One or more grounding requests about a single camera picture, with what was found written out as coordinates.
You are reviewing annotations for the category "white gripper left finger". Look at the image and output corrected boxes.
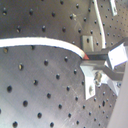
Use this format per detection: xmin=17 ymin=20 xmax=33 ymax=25
xmin=80 ymin=60 xmax=123 ymax=100

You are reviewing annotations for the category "thin white cable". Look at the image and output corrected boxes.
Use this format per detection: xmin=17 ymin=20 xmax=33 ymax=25
xmin=91 ymin=0 xmax=107 ymax=50

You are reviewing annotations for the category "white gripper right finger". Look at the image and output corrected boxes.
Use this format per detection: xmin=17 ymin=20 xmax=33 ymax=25
xmin=87 ymin=37 xmax=128 ymax=69

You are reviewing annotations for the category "grey metal cable clip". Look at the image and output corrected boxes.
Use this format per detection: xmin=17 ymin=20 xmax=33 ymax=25
xmin=82 ymin=35 xmax=94 ymax=52

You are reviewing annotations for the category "white clip at top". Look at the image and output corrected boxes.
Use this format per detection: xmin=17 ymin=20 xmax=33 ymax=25
xmin=109 ymin=0 xmax=118 ymax=16

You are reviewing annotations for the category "thick white cable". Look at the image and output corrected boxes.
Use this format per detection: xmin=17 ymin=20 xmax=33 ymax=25
xmin=0 ymin=36 xmax=90 ymax=61

